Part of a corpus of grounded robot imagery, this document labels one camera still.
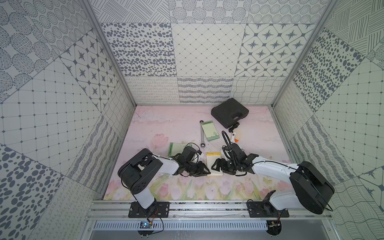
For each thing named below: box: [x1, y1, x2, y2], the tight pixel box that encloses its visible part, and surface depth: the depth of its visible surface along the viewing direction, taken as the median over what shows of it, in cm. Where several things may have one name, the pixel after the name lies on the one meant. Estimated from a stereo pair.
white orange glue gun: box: [231, 132, 239, 143], surface depth 103 cm
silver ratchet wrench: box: [199, 120, 206, 148], surface depth 103 cm
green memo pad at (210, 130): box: [201, 120, 220, 142], surface depth 107 cm
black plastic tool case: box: [211, 98, 249, 129], surface depth 113 cm
